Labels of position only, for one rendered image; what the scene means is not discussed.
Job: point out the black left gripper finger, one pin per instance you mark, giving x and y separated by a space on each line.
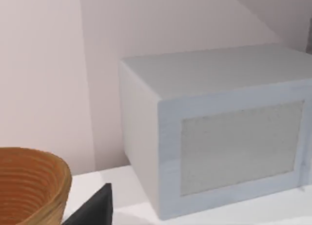
97 208

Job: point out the woven wicker basket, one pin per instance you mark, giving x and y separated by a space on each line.
29 186

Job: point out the pale microwave oven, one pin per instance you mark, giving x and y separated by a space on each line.
195 93

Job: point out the microwave oven door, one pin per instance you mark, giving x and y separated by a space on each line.
239 149

